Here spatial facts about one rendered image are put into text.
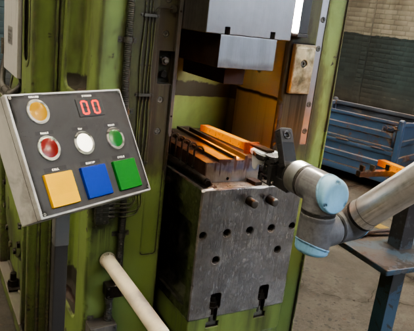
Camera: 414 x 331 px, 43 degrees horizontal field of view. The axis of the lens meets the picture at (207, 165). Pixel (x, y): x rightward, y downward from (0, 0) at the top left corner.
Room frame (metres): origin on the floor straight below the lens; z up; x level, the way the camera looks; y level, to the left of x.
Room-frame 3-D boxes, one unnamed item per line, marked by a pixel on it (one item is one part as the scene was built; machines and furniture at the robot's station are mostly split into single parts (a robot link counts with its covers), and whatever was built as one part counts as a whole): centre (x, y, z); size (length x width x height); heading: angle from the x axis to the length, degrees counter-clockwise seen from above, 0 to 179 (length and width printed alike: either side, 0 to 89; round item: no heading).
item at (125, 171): (1.25, 0.20, 1.01); 0.07 x 0.05 x 0.07; 145
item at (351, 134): (5.41, -1.55, 0.36); 1.20 x 0.80 x 0.72; 48
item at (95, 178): (1.17, 0.26, 1.01); 0.07 x 0.05 x 0.07; 145
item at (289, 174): (1.35, -0.25, 1.02); 0.10 x 0.05 x 0.09; 120
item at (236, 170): (1.78, 0.02, 0.96); 0.42 x 0.20 x 0.09; 30
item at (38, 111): (1.14, 0.39, 1.16); 0.05 x 0.03 x 0.04; 120
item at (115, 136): (1.28, 0.24, 1.09); 0.05 x 0.03 x 0.04; 120
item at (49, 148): (1.11, 0.35, 1.09); 0.05 x 0.03 x 0.04; 120
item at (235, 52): (1.78, 0.02, 1.32); 0.42 x 0.20 x 0.10; 30
